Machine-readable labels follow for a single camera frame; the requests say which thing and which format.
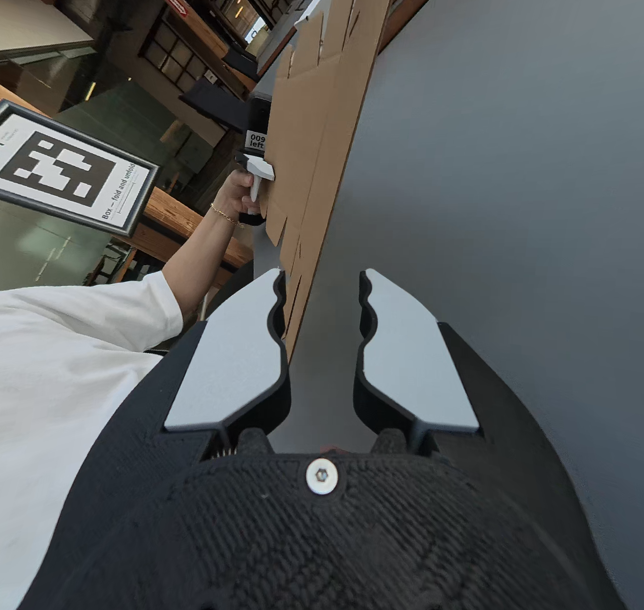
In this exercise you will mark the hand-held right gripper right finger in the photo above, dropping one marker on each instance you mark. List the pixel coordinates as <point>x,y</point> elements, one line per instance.
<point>417,363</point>

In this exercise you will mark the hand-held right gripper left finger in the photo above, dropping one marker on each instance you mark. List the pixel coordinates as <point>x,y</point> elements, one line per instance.
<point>231,358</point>

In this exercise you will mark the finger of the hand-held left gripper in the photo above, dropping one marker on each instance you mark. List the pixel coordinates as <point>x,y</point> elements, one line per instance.
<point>262,168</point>

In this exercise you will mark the brown cardboard box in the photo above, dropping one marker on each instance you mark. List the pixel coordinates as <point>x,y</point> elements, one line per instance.
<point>312,117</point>

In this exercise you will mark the person's left forearm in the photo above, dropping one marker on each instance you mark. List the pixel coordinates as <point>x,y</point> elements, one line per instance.
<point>201,258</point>

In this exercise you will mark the person's left hand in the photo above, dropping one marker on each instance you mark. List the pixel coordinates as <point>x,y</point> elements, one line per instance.
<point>234,192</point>

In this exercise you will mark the black chair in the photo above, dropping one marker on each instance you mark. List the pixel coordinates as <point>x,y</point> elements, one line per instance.
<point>214,102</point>
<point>241,59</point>

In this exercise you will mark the wooden bench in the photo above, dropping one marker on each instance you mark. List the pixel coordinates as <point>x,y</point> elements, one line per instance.
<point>171,218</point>

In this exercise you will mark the black grid window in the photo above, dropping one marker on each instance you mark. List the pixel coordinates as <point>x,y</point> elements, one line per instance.
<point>173,52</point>

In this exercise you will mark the wooden beam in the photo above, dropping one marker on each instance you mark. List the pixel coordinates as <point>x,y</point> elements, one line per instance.
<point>201,22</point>

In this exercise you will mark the person's white t-shirt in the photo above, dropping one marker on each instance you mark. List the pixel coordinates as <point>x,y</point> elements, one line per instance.
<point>65,368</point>

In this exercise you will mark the black framed tag sign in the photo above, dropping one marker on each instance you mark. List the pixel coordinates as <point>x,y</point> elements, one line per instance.
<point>65,167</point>

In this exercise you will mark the white board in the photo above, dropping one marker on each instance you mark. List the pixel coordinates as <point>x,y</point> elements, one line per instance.
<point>35,22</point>

